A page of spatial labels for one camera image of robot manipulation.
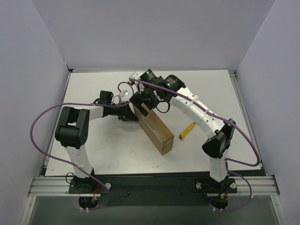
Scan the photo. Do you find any brown cardboard express box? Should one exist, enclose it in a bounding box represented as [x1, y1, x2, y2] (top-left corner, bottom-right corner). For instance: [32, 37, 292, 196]
[133, 104, 174, 156]

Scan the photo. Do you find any yellow utility knife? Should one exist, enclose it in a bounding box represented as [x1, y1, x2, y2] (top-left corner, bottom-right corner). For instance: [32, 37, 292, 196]
[179, 122, 196, 140]

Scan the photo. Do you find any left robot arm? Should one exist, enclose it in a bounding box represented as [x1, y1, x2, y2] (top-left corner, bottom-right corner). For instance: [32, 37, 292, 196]
[55, 90, 138, 193]

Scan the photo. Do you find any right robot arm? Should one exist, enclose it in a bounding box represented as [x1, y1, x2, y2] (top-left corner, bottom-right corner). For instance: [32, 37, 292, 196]
[128, 69, 234, 183]

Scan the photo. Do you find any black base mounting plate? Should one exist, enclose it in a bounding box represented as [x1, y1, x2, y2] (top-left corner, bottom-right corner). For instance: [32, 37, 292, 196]
[68, 172, 237, 208]

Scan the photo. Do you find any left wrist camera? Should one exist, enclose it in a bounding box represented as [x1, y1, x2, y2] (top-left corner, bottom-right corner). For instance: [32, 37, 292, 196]
[119, 90, 129, 98]

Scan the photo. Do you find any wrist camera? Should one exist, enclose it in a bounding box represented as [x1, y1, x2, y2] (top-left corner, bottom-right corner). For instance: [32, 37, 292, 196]
[119, 90, 129, 98]
[128, 71, 142, 83]

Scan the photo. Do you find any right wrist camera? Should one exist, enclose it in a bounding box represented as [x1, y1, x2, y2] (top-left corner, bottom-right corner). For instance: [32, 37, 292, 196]
[128, 71, 142, 83]

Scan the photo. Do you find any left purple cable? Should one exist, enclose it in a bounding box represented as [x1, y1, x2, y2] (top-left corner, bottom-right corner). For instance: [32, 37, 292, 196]
[30, 81, 135, 210]

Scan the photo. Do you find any purple cable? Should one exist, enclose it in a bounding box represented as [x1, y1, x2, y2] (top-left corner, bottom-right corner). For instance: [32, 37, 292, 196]
[128, 78, 262, 213]
[30, 81, 135, 210]

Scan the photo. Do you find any aluminium table edge rail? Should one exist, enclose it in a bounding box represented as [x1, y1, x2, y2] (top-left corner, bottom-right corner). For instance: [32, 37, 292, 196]
[228, 69, 268, 175]

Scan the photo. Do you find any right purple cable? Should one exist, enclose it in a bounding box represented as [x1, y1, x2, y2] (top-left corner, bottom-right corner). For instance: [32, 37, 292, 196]
[128, 78, 262, 213]

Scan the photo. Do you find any aluminium front frame rail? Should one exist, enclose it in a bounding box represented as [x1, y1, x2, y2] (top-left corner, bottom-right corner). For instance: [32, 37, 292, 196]
[29, 175, 279, 197]

